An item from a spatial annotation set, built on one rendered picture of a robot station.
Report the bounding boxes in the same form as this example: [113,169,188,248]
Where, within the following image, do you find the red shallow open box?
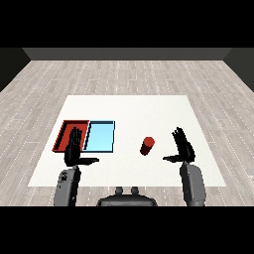
[52,119,90,154]

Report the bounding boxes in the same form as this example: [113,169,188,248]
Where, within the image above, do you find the light blue shallow open box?
[81,120,116,154]

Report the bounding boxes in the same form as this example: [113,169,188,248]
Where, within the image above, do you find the dark grey robot body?
[96,187,159,207]

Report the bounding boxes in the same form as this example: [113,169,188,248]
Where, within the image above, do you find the red can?
[139,136,156,157]

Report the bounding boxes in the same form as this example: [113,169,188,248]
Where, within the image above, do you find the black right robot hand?
[162,126,196,165]

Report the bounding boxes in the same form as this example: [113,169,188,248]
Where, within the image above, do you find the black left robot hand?
[63,126,100,168]

